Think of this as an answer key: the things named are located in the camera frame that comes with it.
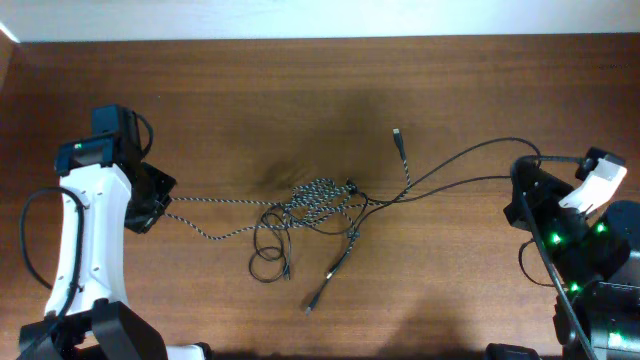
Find black white braided cable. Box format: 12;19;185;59
163;128;412;316

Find short black usb cable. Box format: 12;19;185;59
367;136;543;206

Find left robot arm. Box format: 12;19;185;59
19;104;213;359

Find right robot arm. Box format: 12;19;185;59
504;155;639;359

